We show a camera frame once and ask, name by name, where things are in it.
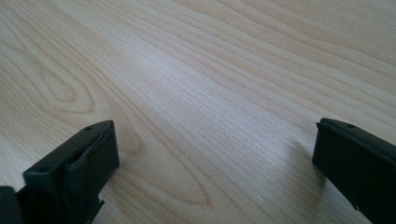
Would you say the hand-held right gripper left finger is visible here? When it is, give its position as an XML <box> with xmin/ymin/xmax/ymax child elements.
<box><xmin>18</xmin><ymin>119</ymin><xmax>120</xmax><ymax>224</ymax></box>

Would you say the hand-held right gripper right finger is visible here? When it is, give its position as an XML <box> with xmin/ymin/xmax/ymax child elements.
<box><xmin>312</xmin><ymin>117</ymin><xmax>396</xmax><ymax>224</ymax></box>

